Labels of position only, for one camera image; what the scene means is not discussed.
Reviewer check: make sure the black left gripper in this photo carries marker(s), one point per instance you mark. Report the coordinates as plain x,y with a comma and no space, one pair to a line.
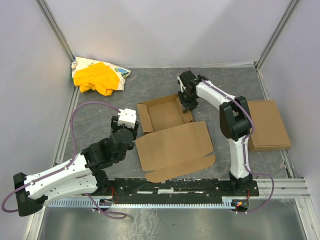
114,122

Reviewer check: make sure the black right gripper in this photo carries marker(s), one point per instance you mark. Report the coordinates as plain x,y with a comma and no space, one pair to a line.
188,100

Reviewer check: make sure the brown cardboard box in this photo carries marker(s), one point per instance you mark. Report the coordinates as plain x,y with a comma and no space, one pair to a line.
173,144

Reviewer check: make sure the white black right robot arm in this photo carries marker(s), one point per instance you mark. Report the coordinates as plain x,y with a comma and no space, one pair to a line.
234,120

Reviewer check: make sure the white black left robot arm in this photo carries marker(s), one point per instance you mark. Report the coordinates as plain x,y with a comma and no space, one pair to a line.
83,174

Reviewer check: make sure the flat folded cardboard box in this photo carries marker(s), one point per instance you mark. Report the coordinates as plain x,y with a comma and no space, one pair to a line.
270,133

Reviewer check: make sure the yellow cloth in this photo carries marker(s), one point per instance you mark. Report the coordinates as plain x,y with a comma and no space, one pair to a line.
98,77

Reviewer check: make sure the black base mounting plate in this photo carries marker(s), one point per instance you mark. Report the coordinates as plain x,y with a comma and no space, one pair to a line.
122,187

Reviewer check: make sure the white patterned cloth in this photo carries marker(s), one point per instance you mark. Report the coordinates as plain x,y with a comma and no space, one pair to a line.
81,63

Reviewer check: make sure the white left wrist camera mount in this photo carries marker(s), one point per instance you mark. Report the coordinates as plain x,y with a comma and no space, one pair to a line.
127,117

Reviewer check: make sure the light blue cable duct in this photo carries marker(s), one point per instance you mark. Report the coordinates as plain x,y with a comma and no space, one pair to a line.
152,200

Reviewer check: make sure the left aluminium frame post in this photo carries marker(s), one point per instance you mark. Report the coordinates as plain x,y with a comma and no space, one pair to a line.
47,13

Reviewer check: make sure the aluminium frame post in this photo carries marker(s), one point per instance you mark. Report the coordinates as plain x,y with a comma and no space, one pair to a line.
47,13
277,32

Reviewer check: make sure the aluminium front rail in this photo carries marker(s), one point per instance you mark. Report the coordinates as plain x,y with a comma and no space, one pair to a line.
284,188

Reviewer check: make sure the right aluminium frame post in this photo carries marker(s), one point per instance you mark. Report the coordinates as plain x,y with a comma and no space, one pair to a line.
277,32

